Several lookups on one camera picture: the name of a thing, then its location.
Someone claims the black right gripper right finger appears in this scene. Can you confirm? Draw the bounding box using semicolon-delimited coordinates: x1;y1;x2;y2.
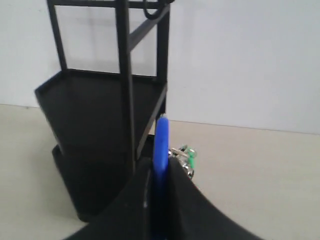
167;158;260;240

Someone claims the colourful key tag bunch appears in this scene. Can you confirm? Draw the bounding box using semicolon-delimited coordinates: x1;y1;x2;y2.
152;114;197;240

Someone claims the black metal shelf rack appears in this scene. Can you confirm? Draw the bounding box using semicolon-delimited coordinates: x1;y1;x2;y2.
34;0;171;223

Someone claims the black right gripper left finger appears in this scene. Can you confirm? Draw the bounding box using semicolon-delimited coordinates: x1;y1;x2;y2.
67;159;153;240

